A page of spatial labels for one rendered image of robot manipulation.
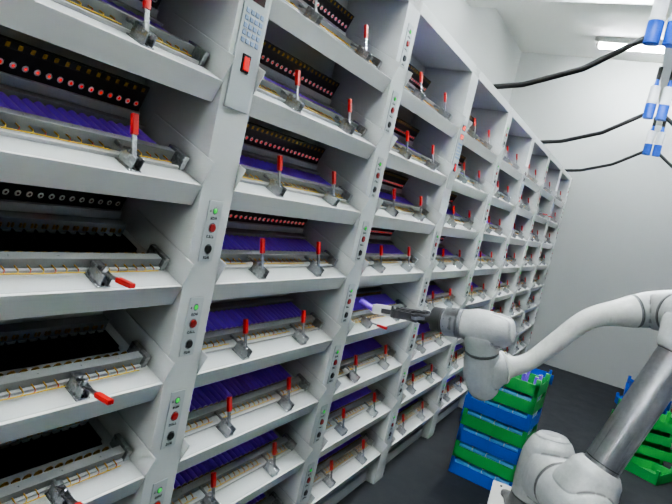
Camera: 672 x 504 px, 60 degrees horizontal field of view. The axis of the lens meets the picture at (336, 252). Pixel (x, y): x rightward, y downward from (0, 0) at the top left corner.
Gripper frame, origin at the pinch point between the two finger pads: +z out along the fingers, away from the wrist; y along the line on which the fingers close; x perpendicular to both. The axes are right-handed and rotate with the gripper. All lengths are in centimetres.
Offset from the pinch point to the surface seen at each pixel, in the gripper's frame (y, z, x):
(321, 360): 18.0, 11.1, 16.1
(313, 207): 45, 3, -29
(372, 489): -48, 16, 82
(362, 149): 25, 2, -48
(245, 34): 85, -1, -59
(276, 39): 49, 18, -71
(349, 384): -4.7, 11.5, 28.0
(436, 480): -81, -1, 84
